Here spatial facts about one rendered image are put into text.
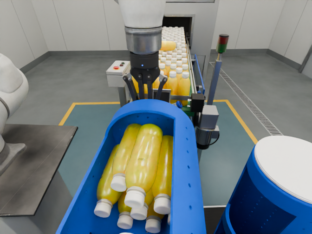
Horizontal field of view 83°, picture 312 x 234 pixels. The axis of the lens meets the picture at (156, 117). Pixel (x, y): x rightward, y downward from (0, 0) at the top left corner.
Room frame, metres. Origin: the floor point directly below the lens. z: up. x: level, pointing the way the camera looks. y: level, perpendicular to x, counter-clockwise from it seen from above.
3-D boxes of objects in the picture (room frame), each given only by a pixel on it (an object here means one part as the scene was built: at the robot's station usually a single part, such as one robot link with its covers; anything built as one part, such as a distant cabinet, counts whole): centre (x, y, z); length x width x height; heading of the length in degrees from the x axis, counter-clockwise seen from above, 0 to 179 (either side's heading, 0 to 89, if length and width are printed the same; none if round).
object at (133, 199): (0.19, 0.04, 1.15); 0.04 x 0.02 x 0.04; 82
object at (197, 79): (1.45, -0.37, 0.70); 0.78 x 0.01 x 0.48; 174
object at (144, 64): (0.47, 0.03, 1.32); 0.08 x 0.07 x 0.09; 84
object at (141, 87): (0.47, 0.04, 1.25); 0.04 x 0.01 x 0.11; 174
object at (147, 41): (0.47, 0.03, 1.39); 0.09 x 0.09 x 0.06
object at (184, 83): (0.96, -0.17, 0.99); 0.07 x 0.07 x 0.19
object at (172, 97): (0.93, -0.04, 0.96); 0.40 x 0.01 x 0.03; 84
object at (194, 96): (0.88, -0.23, 0.95); 0.10 x 0.07 x 0.10; 84
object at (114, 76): (1.09, 0.24, 1.05); 0.20 x 0.10 x 0.10; 174
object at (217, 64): (1.20, -0.43, 0.55); 0.04 x 0.04 x 1.10; 84
